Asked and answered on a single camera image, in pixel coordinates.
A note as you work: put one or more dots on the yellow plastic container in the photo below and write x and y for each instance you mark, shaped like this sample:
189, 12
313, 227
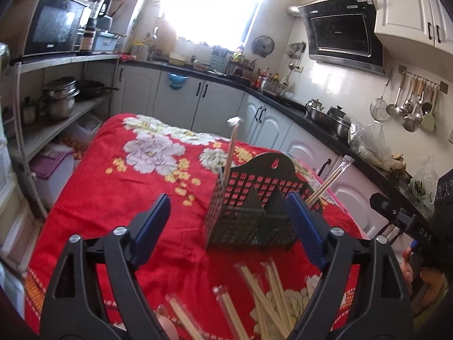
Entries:
139, 49

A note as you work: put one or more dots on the yellow dish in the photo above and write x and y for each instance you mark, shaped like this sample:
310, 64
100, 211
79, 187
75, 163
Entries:
177, 58

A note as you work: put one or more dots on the wooden cutting board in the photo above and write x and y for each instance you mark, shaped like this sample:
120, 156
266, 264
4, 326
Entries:
166, 33

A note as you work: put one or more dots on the clear plastic bag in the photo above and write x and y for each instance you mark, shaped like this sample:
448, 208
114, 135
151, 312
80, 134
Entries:
366, 138

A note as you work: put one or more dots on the person's right hand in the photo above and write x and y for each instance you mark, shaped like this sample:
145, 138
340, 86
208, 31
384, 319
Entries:
426, 287

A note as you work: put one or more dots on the small hanging utensils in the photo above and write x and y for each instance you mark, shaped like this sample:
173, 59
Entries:
295, 51

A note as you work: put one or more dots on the row of hanging ladles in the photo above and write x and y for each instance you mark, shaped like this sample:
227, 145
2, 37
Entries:
408, 122

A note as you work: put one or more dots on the metal shelf unit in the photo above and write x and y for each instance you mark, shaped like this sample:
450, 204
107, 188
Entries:
63, 60

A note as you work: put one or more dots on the clear plastic container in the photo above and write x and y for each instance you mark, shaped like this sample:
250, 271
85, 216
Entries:
86, 124

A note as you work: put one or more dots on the ginger root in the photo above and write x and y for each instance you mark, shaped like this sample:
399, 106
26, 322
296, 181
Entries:
398, 164

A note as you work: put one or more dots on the person's left hand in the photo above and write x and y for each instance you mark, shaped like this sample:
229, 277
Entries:
166, 326

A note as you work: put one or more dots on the white plastic drawers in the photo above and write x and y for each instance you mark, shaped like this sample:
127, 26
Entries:
9, 219

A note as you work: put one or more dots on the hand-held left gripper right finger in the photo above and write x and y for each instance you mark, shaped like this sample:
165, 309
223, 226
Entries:
306, 230

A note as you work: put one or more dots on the black frying pan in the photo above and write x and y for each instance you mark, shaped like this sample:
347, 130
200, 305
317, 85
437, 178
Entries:
92, 88

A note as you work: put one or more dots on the kitchen window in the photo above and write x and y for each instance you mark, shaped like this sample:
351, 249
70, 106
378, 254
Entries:
212, 3

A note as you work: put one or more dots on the red floral tablecloth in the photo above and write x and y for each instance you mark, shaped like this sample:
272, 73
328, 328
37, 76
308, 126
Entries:
106, 191

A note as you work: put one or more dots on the black blender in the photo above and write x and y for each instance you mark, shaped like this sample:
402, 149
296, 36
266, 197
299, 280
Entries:
99, 7

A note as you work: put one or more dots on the patterned bowl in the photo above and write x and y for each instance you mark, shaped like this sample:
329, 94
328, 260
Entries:
201, 66

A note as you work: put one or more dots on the steel teapot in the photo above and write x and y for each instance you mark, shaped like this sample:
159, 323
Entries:
314, 106

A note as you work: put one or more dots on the pile of chopsticks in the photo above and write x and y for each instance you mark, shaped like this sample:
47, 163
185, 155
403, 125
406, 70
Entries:
263, 297

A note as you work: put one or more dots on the brown food jar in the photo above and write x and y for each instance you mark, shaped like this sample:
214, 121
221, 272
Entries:
86, 40

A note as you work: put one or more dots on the small wall fan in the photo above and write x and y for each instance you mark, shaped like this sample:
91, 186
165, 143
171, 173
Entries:
263, 46

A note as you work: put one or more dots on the stacked steel pots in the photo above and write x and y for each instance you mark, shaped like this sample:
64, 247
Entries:
58, 97

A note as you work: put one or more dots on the condiment bottles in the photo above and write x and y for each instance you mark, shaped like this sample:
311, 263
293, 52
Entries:
265, 78

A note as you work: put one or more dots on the chopstick pair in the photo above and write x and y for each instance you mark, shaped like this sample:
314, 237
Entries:
231, 148
331, 179

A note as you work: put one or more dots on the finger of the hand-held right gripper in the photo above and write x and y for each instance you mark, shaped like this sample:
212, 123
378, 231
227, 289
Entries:
384, 205
389, 232

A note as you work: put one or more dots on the black range hood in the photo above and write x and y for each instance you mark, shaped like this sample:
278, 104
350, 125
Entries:
341, 32

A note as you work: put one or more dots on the black microwave oven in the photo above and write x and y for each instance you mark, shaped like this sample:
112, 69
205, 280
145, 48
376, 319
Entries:
49, 24

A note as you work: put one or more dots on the blue plastic dish bin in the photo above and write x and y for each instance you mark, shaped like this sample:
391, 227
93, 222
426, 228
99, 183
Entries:
106, 40

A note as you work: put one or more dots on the bag of greens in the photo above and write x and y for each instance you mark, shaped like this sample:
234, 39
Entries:
423, 180

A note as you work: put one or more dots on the blue plastic basin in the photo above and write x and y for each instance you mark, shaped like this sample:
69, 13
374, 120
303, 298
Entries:
177, 79

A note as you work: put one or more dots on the white lower cabinets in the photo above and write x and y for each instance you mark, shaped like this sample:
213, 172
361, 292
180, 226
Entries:
219, 102

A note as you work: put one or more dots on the knife block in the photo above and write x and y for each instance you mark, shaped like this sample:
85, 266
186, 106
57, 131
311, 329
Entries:
219, 56

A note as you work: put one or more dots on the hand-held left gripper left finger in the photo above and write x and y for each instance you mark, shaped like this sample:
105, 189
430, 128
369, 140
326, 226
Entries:
152, 226

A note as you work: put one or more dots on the white upper cabinet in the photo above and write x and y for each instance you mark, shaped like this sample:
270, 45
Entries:
410, 7

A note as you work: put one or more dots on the black lidded kettle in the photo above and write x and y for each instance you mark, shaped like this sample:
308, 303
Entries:
336, 111

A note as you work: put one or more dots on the red dishcloth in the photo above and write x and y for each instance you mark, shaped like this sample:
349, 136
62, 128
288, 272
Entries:
125, 56

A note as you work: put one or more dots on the wall utensil rail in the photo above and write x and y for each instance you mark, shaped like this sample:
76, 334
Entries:
421, 78

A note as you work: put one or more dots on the purple lidded storage box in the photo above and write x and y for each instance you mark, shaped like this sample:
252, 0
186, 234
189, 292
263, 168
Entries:
49, 173

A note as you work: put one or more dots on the large steel pot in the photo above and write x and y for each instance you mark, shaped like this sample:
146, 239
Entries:
272, 86

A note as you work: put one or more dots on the black countertop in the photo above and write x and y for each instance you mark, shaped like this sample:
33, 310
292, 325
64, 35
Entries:
293, 108

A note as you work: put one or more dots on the black plastic utensil basket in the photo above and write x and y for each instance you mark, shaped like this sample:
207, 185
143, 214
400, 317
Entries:
240, 226

